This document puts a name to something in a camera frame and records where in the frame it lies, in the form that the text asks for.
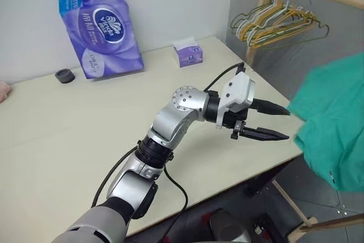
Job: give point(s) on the large purple tissue pack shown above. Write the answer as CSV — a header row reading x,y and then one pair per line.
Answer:
x,y
105,26

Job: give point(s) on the grey rounded shape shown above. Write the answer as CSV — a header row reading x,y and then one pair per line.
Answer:
x,y
227,226

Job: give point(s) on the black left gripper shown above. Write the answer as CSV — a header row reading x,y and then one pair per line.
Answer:
x,y
233,119

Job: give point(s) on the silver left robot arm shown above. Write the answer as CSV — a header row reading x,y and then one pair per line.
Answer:
x,y
170,117

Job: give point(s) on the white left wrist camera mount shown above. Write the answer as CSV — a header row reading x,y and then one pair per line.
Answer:
x,y
236,89

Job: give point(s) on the small purple tissue box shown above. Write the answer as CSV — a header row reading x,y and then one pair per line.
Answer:
x,y
189,55

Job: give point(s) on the green shorts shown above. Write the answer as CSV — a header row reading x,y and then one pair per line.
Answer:
x,y
335,112

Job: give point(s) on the black table frame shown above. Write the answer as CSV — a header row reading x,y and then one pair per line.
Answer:
x,y
261,181

